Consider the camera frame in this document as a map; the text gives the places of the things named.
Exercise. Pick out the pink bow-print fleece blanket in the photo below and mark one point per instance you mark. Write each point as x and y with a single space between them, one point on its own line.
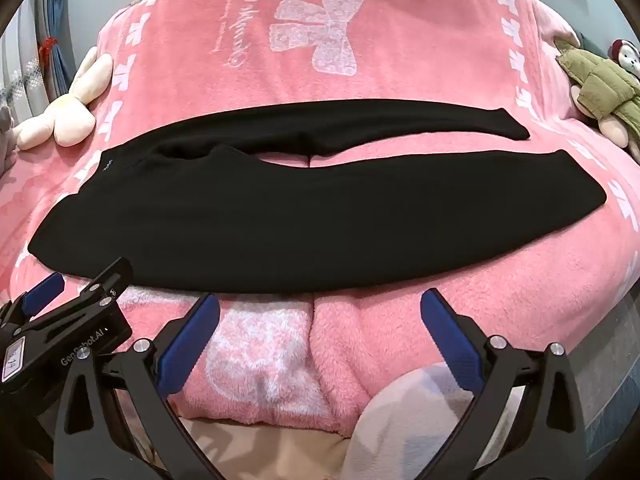
400 60

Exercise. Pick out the beige bed sheet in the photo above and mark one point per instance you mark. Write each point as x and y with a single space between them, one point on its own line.
270 450

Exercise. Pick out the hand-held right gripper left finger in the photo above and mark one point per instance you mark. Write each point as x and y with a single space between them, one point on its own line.
192 342

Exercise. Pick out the black pants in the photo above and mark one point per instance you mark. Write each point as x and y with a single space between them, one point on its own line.
300 220

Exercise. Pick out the plush doll in green jacket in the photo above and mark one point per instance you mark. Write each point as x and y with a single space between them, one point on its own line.
600 85

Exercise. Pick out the cream bunny plush toy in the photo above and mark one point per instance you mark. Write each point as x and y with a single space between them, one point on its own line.
70 120

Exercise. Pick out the red curtain tie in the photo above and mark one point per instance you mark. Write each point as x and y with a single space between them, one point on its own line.
47 42

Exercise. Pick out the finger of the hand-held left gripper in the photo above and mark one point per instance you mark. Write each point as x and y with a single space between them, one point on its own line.
110 277
42 292

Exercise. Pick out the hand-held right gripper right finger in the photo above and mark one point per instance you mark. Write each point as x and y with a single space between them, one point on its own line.
445 342

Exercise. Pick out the blue and white curtain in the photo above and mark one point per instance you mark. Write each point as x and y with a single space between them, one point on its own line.
35 20

